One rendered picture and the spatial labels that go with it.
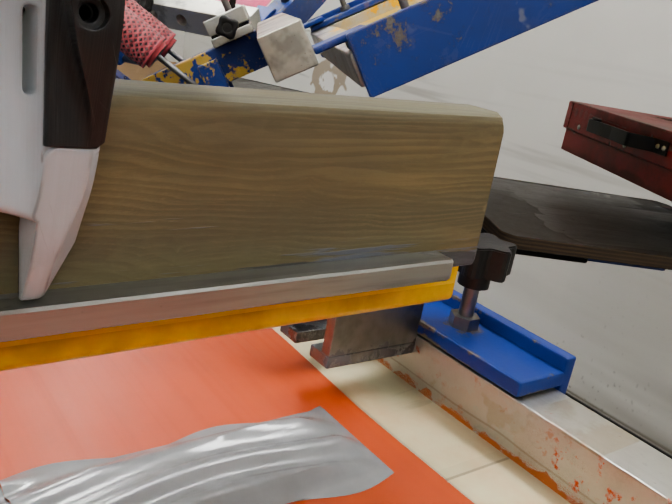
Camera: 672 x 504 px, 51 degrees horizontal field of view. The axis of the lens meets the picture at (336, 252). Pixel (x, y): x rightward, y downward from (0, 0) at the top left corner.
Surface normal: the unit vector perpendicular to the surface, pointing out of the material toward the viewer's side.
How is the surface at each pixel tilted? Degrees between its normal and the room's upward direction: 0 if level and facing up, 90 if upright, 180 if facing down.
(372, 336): 90
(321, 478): 39
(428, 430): 0
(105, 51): 103
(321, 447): 30
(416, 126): 90
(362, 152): 90
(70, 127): 86
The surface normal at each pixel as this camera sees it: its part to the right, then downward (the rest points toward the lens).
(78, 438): 0.17, -0.94
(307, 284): 0.58, 0.35
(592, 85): -0.80, 0.06
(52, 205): 0.52, 0.55
